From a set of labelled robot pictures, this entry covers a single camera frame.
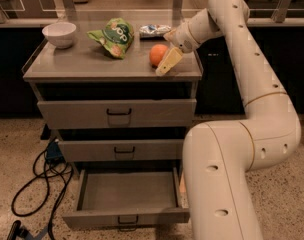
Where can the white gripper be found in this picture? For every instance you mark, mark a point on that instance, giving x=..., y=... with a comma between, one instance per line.
x=182, y=36

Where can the orange fruit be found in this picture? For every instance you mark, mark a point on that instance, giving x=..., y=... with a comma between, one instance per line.
x=157, y=53

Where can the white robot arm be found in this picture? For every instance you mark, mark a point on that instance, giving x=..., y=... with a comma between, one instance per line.
x=217, y=154

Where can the grey top drawer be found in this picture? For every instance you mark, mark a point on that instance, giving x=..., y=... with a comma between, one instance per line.
x=99, y=114

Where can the grey drawer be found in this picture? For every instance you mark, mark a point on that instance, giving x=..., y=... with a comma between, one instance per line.
x=121, y=150
x=99, y=114
x=128, y=199

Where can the grey drawer cabinet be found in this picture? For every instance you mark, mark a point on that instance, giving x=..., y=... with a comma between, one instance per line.
x=85, y=71

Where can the grey middle drawer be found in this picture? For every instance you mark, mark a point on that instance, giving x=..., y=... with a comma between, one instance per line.
x=121, y=150

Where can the grey bottom drawer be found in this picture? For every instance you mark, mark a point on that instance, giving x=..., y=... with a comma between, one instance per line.
x=128, y=199

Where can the green chip bag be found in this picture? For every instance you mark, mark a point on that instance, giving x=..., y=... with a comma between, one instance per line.
x=116, y=37

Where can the white ceramic bowl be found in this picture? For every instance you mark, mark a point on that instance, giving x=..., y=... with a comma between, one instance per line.
x=60, y=34

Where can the blue power box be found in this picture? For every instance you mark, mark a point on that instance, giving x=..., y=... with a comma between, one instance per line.
x=53, y=152

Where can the black tool on floor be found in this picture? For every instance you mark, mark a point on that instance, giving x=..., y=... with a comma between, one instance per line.
x=17, y=230

